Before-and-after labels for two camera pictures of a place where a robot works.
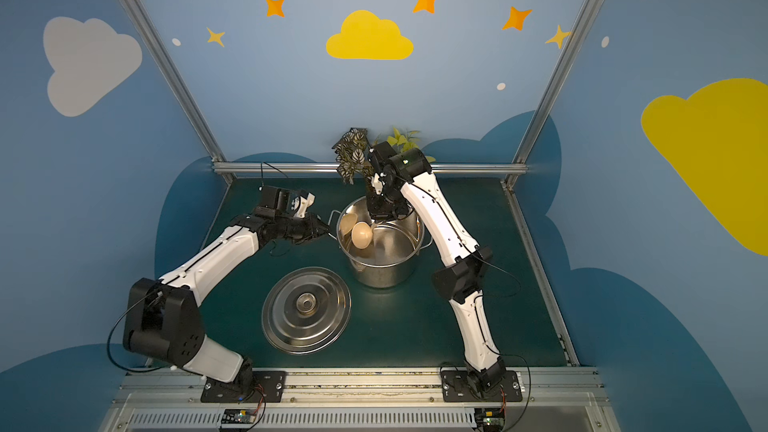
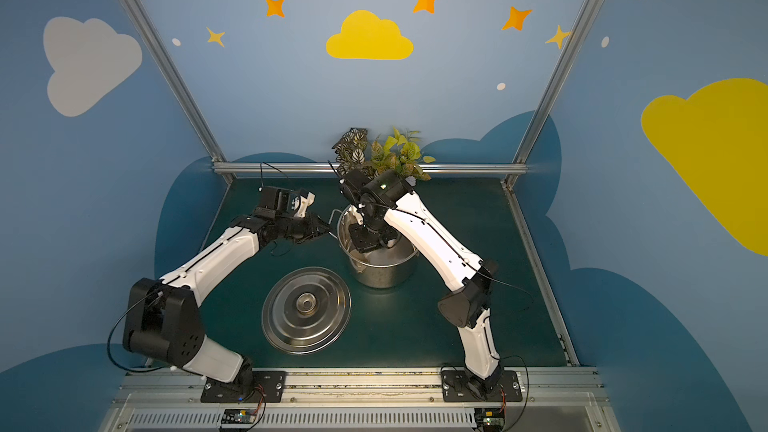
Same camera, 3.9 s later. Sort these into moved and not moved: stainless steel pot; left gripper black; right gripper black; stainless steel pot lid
Moved: right gripper black
Not moved: stainless steel pot; stainless steel pot lid; left gripper black
